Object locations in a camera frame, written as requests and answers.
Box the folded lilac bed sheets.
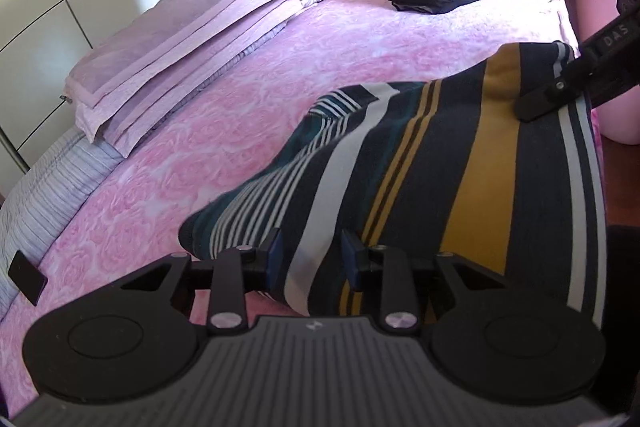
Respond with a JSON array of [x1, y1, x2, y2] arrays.
[[74, 0, 307, 158]]

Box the black phone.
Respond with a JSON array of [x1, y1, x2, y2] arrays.
[[7, 249, 49, 306]]

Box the white wardrobe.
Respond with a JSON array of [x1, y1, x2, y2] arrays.
[[0, 0, 177, 198]]

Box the pink storage box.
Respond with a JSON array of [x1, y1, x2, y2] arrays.
[[559, 0, 640, 144]]

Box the pink floral blanket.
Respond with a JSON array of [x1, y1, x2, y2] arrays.
[[0, 0, 581, 413]]

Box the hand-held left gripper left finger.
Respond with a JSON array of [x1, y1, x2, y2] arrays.
[[120, 228, 282, 335]]

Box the striped knit sweater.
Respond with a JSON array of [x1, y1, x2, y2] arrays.
[[179, 41, 608, 338]]

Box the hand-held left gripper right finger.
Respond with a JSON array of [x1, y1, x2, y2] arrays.
[[341, 229, 516, 334]]

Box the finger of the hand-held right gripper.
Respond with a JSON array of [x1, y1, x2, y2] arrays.
[[514, 51, 599, 124]]

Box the lilac pillow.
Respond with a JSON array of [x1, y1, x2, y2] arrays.
[[64, 0, 301, 108]]

